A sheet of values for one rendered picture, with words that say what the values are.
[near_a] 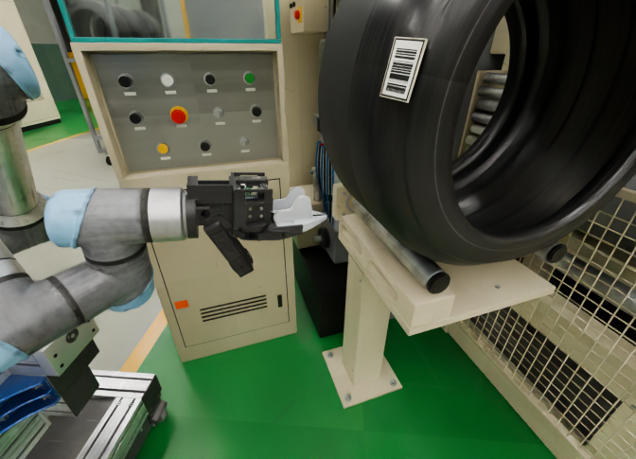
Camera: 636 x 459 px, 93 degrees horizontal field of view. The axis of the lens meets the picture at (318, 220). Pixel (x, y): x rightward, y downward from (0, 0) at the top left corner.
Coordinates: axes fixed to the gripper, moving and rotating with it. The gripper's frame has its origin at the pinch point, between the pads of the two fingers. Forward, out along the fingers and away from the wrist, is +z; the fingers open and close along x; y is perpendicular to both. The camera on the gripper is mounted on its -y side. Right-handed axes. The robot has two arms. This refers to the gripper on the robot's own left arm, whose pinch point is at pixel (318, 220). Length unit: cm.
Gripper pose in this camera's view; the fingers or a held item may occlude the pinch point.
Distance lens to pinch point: 50.5
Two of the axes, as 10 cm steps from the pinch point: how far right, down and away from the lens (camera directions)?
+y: 1.2, -8.8, -4.6
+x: -3.1, -4.7, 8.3
